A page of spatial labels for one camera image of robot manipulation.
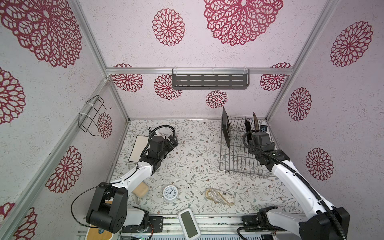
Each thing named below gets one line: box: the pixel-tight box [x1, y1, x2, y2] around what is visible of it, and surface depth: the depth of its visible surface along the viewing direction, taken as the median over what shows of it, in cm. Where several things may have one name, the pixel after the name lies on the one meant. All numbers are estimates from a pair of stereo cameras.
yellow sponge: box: [132, 181, 149, 198], surface depth 83 cm
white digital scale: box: [177, 208, 201, 240], surface depth 71 cm
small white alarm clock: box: [162, 184, 179, 203], surface depth 82 cm
